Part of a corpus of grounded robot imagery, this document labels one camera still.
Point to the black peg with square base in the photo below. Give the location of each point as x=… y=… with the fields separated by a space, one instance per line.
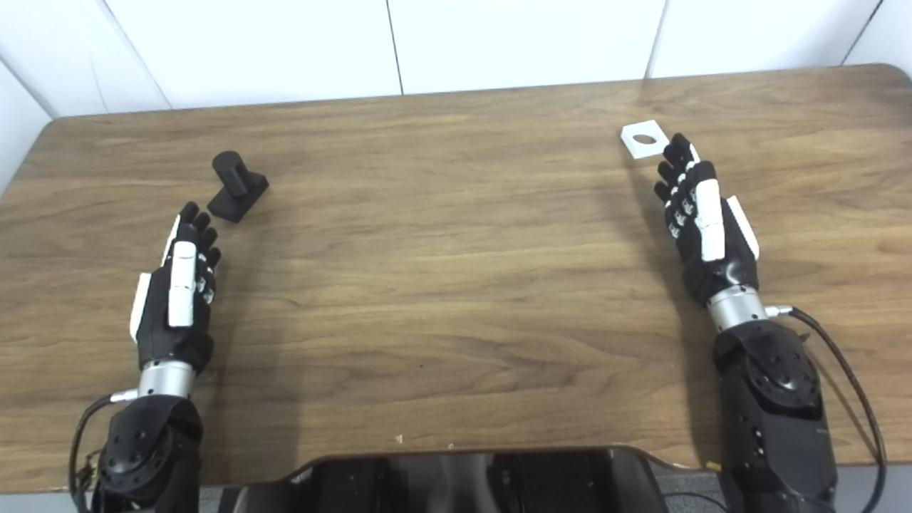
x=239 y=194

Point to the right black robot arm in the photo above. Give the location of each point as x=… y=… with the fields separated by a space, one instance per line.
x=776 y=413

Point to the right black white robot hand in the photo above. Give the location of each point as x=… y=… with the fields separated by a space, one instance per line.
x=709 y=221

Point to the black robot torso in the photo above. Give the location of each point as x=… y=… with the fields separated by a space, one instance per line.
x=442 y=484

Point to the white square piece with hole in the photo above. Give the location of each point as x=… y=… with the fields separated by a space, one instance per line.
x=654 y=148

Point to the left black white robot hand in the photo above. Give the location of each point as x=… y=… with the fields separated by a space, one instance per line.
x=182 y=285

